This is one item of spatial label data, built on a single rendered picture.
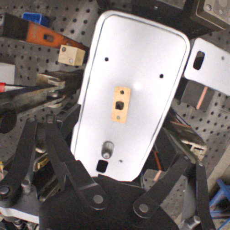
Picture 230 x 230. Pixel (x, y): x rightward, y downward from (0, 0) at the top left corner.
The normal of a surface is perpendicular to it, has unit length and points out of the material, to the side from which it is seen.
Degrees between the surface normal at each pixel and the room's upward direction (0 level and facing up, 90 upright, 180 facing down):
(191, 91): 0
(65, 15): 0
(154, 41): 0
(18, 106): 81
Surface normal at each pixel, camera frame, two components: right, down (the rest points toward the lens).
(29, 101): 0.94, 0.32
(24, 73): -0.07, 0.34
